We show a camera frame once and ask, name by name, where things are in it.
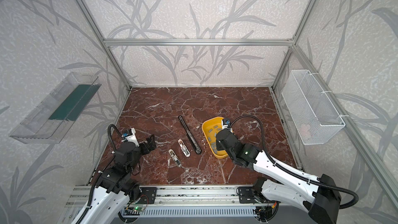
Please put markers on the yellow plastic tray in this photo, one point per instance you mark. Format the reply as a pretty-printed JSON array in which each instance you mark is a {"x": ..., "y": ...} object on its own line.
[{"x": 209, "y": 131}]

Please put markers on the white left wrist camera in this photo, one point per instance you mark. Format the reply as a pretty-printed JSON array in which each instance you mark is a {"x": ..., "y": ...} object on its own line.
[{"x": 129, "y": 136}]

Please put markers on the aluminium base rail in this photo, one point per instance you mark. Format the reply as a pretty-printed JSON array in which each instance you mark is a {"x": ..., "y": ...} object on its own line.
[{"x": 193, "y": 195}]

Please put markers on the aluminium frame corner post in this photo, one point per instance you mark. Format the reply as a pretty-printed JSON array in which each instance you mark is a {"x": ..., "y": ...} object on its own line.
[{"x": 99, "y": 37}]

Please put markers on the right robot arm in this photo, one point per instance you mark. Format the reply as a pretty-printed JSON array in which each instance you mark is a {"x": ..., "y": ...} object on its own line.
[{"x": 289, "y": 186}]

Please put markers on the beige white stapler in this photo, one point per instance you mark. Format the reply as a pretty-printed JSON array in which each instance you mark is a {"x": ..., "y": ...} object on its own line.
[{"x": 175, "y": 158}]

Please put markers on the white wire wall basket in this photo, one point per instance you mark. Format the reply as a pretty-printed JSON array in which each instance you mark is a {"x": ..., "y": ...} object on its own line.
[{"x": 314, "y": 115}]

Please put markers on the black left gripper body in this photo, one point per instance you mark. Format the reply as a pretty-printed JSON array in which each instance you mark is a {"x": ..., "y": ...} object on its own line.
[{"x": 144, "y": 145}]

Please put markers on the clear plastic wall bin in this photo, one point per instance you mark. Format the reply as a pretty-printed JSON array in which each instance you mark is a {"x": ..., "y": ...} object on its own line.
[{"x": 50, "y": 121}]

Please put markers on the aluminium frame crossbar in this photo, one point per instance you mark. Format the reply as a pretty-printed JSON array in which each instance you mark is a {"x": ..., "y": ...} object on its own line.
[{"x": 198, "y": 42}]

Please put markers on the white slotted cable duct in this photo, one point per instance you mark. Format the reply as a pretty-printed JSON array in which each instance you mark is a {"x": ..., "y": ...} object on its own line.
[{"x": 196, "y": 211}]

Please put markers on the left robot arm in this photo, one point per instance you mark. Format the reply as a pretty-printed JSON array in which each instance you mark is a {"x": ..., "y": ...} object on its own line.
[{"x": 114, "y": 189}]

